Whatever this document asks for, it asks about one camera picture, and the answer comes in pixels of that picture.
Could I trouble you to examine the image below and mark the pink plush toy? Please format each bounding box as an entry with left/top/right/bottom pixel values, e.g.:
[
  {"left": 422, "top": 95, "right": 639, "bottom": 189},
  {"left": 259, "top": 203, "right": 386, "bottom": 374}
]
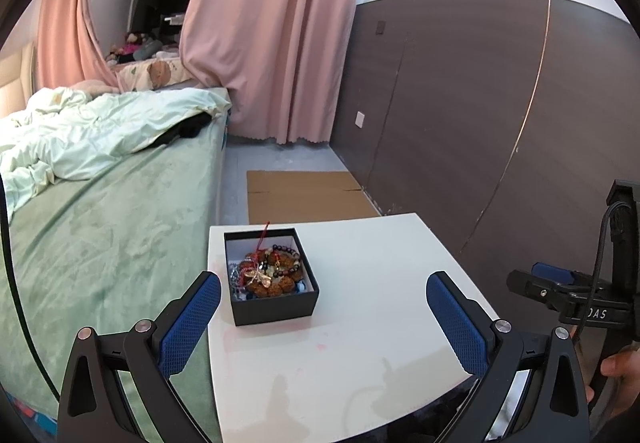
[{"left": 107, "top": 30, "right": 143, "bottom": 64}]

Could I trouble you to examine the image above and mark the bed with green sheet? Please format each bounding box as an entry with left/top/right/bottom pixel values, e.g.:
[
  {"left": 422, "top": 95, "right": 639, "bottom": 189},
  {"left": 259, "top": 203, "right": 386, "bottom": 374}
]
[{"left": 0, "top": 88, "right": 232, "bottom": 443}]

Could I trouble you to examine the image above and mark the patterned beige pillow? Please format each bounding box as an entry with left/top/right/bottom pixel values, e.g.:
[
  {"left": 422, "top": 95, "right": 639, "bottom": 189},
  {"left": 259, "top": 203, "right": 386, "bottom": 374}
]
[{"left": 116, "top": 55, "right": 193, "bottom": 91}]

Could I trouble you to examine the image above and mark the red cord dragonfly charm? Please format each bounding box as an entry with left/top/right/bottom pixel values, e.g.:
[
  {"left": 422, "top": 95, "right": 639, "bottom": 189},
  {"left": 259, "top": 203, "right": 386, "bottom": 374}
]
[{"left": 237, "top": 220, "right": 273, "bottom": 294}]

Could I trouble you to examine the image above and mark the wide pink curtain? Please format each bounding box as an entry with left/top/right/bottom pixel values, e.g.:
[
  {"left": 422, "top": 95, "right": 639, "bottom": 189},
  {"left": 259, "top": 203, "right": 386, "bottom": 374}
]
[{"left": 179, "top": 0, "right": 368, "bottom": 146}]

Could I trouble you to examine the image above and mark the beige padded headboard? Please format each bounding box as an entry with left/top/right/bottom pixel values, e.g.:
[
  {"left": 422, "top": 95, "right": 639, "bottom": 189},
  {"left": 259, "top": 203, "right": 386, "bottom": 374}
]
[{"left": 0, "top": 43, "right": 38, "bottom": 116}]

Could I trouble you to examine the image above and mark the beige plush cushion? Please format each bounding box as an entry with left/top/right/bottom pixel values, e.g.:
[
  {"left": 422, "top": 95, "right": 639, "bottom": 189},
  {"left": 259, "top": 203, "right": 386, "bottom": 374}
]
[{"left": 70, "top": 79, "right": 118, "bottom": 96}]

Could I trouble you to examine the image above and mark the narrow pink curtain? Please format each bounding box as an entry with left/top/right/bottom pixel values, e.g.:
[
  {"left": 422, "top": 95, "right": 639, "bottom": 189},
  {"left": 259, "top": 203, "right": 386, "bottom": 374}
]
[{"left": 36, "top": 0, "right": 121, "bottom": 91}]

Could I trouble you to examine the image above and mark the dark bead bracelet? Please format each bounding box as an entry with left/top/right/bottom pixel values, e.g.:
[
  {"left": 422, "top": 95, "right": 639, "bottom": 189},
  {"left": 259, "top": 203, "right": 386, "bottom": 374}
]
[{"left": 260, "top": 243, "right": 303, "bottom": 276}]

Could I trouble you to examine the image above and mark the blue clear bead bracelet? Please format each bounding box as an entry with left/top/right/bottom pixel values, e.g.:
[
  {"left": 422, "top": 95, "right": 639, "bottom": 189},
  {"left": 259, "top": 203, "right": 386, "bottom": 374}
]
[{"left": 227, "top": 260, "right": 246, "bottom": 299}]

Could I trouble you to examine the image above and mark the black jewelry box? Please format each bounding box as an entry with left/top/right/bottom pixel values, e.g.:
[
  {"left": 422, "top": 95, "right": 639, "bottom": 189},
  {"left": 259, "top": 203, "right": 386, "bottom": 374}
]
[{"left": 223, "top": 226, "right": 321, "bottom": 327}]

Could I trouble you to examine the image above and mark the person's right hand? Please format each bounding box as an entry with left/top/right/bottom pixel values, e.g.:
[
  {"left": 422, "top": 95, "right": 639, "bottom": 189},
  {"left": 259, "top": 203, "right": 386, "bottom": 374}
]
[{"left": 600, "top": 342, "right": 640, "bottom": 388}]

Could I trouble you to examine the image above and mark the flat brown cardboard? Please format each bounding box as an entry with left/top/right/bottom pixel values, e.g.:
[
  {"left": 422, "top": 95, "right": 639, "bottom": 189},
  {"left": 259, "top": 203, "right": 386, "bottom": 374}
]
[{"left": 246, "top": 169, "right": 381, "bottom": 225}]

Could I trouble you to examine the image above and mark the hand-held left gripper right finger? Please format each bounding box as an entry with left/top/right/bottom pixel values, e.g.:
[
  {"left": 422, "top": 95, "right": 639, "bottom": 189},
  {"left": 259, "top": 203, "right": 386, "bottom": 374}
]
[{"left": 425, "top": 271, "right": 593, "bottom": 443}]

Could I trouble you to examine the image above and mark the grey plush pillow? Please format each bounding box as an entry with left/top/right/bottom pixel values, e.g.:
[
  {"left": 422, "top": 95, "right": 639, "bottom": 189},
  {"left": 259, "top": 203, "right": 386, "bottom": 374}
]
[{"left": 132, "top": 40, "right": 166, "bottom": 64}]

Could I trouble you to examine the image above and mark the white table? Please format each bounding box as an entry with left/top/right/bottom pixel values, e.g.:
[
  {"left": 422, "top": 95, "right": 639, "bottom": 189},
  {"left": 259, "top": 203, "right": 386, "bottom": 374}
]
[{"left": 207, "top": 212, "right": 501, "bottom": 443}]

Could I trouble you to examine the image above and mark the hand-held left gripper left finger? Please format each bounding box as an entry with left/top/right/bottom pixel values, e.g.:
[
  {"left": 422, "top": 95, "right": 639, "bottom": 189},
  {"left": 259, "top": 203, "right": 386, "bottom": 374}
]
[{"left": 56, "top": 270, "right": 223, "bottom": 443}]

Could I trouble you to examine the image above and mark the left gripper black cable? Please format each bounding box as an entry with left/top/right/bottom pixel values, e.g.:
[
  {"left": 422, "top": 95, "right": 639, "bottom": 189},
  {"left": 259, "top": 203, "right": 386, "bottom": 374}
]
[{"left": 0, "top": 178, "right": 58, "bottom": 404}]

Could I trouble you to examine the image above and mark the person's right forearm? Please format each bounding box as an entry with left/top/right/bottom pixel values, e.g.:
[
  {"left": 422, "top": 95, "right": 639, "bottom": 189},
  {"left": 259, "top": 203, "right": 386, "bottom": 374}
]
[{"left": 592, "top": 375, "right": 640, "bottom": 443}]

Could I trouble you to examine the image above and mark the brown rudraksha bead bracelet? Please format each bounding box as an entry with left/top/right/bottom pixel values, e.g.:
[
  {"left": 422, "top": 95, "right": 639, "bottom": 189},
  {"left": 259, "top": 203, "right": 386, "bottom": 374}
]
[{"left": 239, "top": 255, "right": 306, "bottom": 299}]

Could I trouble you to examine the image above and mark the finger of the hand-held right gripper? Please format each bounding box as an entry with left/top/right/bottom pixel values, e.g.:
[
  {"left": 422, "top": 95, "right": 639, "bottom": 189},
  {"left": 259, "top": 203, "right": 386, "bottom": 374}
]
[
  {"left": 531, "top": 261, "right": 599, "bottom": 287},
  {"left": 506, "top": 269, "right": 595, "bottom": 313}
]

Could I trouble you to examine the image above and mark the black cloth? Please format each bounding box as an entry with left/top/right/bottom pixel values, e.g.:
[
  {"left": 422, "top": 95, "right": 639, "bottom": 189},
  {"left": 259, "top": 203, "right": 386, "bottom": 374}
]
[{"left": 150, "top": 114, "right": 213, "bottom": 148}]

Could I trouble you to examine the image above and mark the light green duvet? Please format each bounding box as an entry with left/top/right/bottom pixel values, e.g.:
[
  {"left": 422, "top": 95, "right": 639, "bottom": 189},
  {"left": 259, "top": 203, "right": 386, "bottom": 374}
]
[{"left": 0, "top": 87, "right": 232, "bottom": 214}]

